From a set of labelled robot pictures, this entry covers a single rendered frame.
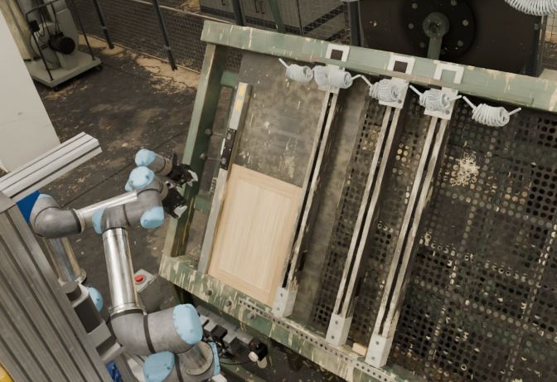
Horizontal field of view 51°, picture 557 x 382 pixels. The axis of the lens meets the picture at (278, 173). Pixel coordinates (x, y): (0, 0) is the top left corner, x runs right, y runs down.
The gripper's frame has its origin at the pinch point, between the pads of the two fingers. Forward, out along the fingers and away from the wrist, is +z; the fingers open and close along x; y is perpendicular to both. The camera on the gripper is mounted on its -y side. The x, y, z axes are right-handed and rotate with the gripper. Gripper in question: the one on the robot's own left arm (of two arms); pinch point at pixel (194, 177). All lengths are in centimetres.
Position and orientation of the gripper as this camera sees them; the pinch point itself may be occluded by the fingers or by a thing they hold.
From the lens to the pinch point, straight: 270.1
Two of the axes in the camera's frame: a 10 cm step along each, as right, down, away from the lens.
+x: 7.1, -6.6, -2.4
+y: 4.5, 6.9, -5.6
